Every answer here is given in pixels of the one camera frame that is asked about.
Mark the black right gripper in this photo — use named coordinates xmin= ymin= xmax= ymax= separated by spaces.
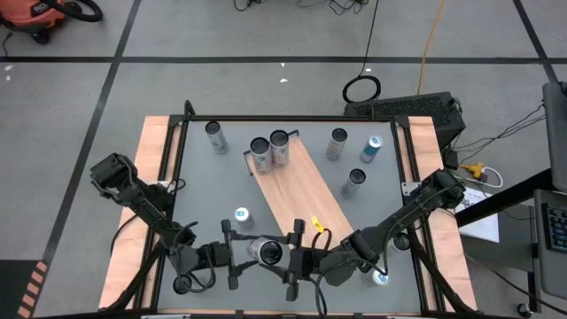
xmin=268 ymin=219 xmax=331 ymax=302

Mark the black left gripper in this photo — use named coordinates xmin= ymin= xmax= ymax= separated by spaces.
xmin=198 ymin=219 xmax=271 ymax=292

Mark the Celsius peach vibe can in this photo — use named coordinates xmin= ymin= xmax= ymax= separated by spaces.
xmin=249 ymin=136 xmax=274 ymax=175
xmin=245 ymin=237 xmax=284 ymax=267
xmin=268 ymin=128 xmax=291 ymax=168

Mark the blue silver Red Bull can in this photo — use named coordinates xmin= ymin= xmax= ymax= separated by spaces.
xmin=359 ymin=135 xmax=384 ymax=164
xmin=361 ymin=268 xmax=391 ymax=287
xmin=233 ymin=206 xmax=256 ymax=232

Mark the Celsius arctic vibe can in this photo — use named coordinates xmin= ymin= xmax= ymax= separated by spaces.
xmin=340 ymin=167 xmax=368 ymax=199
xmin=204 ymin=120 xmax=229 ymax=155

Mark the black computer case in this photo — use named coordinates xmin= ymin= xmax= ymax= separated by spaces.
xmin=343 ymin=90 xmax=467 ymax=152

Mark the white paper sheet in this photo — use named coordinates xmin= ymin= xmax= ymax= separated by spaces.
xmin=455 ymin=185 xmax=501 ymax=244

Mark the yellow power plug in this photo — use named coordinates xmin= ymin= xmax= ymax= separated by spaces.
xmin=459 ymin=161 xmax=485 ymax=181

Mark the black desk leg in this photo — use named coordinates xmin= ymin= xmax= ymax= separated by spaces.
xmin=454 ymin=167 xmax=555 ymax=228

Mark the black orange striped mat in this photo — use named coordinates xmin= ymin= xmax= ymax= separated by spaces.
xmin=0 ymin=259 xmax=50 ymax=319

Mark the black keyboard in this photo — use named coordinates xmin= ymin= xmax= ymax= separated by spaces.
xmin=547 ymin=202 xmax=567 ymax=254

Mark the grey desk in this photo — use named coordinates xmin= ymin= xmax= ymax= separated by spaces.
xmin=533 ymin=81 xmax=567 ymax=301

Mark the orange shop vacuum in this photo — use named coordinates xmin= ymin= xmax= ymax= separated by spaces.
xmin=0 ymin=0 xmax=67 ymax=45

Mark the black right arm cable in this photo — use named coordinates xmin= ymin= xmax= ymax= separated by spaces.
xmin=309 ymin=228 xmax=333 ymax=262

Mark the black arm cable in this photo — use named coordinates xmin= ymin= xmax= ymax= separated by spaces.
xmin=309 ymin=228 xmax=333 ymax=262
xmin=172 ymin=220 xmax=218 ymax=294

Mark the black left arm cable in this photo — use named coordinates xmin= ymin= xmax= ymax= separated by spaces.
xmin=172 ymin=220 xmax=218 ymax=294

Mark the wooden shelf with black frame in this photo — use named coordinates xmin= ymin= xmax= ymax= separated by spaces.
xmin=242 ymin=128 xmax=355 ymax=256

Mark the black aluminium table frame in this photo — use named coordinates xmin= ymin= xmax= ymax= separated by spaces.
xmin=99 ymin=99 xmax=479 ymax=316

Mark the grey metal bracket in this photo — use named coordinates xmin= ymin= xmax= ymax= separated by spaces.
xmin=400 ymin=180 xmax=422 ymax=197

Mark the black coiled cable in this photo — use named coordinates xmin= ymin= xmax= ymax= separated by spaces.
xmin=341 ymin=0 xmax=383 ymax=105

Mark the white power cable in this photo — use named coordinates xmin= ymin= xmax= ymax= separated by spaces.
xmin=480 ymin=166 xmax=505 ymax=190

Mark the yellow extension cable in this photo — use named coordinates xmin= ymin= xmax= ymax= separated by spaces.
xmin=416 ymin=0 xmax=447 ymax=97

